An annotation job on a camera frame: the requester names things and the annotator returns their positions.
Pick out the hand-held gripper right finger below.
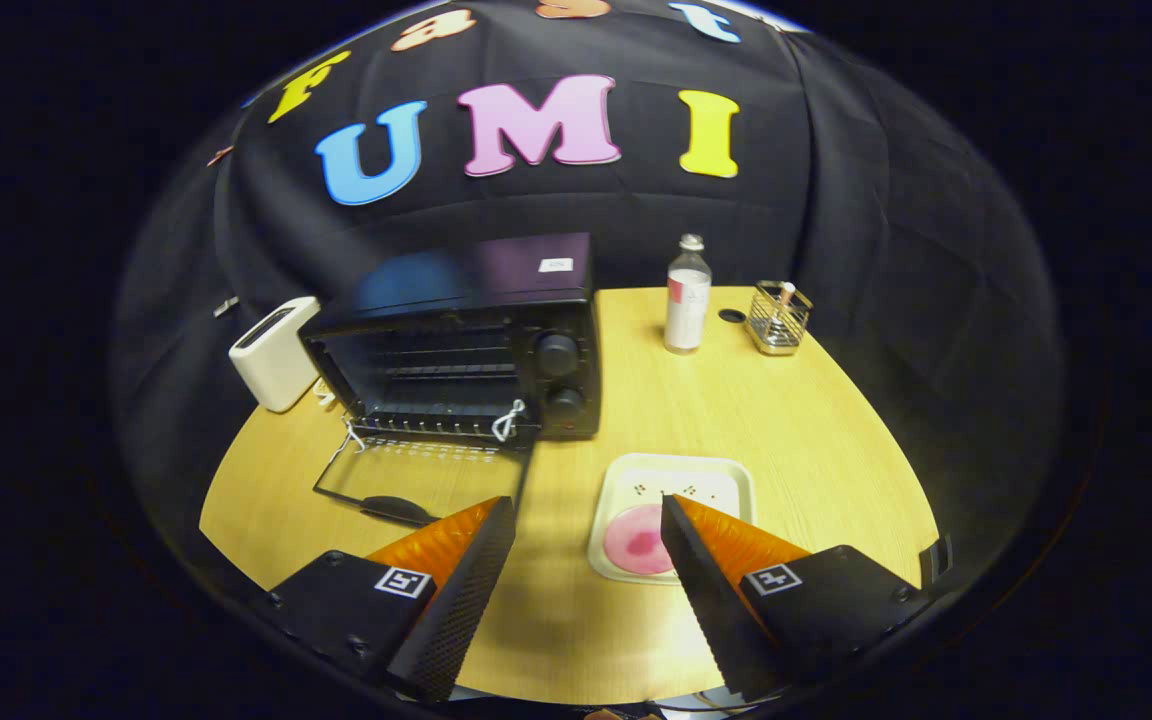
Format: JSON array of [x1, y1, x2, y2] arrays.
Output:
[[660, 492, 932, 703]]

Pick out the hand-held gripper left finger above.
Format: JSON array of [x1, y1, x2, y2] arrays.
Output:
[[266, 495, 517, 703]]

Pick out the pink ham slice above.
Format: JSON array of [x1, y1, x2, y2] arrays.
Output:
[[603, 503, 682, 576]]

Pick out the cream square plate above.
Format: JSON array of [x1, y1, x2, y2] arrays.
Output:
[[587, 453, 757, 586]]

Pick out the black toaster oven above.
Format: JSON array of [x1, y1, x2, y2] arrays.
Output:
[[298, 232, 602, 528]]

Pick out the white bread toaster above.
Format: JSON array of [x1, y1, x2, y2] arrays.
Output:
[[228, 296, 322, 414]]

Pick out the clear plastic bottle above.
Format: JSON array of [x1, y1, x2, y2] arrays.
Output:
[[663, 233, 714, 355]]

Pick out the black backdrop cloth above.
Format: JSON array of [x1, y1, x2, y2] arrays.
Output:
[[111, 0, 1067, 561]]

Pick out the wire mesh holder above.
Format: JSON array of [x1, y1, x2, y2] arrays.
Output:
[[744, 280, 814, 357]]

